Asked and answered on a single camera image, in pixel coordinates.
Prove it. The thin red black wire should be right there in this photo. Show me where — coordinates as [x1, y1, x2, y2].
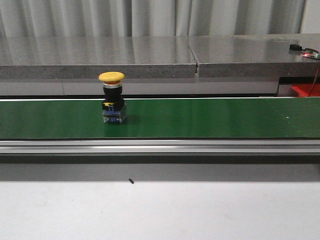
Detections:
[301, 46, 320, 98]

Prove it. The small black sensor module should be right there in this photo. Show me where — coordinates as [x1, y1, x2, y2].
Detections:
[288, 44, 303, 54]

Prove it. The grey stone slab right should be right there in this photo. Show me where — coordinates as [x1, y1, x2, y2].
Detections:
[188, 33, 320, 78]

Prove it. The grey stone slab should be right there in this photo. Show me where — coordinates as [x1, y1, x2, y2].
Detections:
[188, 33, 320, 78]
[0, 36, 197, 80]

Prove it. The grey pleated curtain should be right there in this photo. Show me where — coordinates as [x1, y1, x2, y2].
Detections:
[0, 0, 320, 38]

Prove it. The grey stone slab left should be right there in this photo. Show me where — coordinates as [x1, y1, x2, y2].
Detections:
[0, 36, 197, 80]

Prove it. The red plastic tray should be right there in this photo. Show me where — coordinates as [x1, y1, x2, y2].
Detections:
[291, 83, 320, 97]

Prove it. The green circuit board with LED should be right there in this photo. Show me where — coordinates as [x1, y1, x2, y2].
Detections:
[302, 50, 320, 60]

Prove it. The aluminium conveyor frame rail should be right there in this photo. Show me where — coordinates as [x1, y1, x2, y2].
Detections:
[0, 139, 320, 155]

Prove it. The green conveyor belt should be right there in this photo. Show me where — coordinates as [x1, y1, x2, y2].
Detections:
[0, 97, 320, 140]

